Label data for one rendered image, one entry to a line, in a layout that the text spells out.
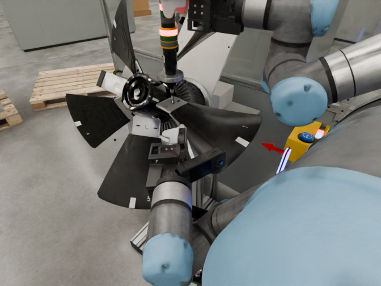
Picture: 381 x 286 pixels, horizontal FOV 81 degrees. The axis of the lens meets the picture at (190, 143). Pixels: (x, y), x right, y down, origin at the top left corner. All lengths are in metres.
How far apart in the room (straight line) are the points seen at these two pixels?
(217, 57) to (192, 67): 0.11
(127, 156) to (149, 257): 0.42
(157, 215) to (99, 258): 1.40
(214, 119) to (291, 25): 0.29
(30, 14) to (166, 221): 5.76
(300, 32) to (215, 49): 0.51
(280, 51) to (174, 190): 0.33
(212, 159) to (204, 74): 0.52
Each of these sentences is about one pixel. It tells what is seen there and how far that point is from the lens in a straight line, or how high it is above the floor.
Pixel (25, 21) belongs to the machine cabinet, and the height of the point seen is 0.56.
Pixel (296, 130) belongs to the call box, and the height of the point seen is 1.07.
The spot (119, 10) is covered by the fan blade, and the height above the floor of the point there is 1.39.
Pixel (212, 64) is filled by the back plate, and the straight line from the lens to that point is 0.92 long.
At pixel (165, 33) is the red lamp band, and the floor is 1.39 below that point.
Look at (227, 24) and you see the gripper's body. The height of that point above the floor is 1.42.
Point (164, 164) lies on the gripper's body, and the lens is 0.48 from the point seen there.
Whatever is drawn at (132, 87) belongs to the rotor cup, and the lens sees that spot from 0.71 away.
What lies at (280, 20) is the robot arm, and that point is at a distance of 0.48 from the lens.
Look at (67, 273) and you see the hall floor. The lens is 1.80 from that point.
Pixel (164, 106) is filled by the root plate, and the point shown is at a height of 1.19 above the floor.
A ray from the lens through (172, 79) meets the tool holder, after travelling 0.61.
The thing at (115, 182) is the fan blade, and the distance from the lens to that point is 0.74.
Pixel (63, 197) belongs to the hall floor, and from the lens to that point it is 2.17.
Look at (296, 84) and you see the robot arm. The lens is 0.36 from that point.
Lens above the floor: 1.53
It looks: 40 degrees down
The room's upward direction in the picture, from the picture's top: straight up
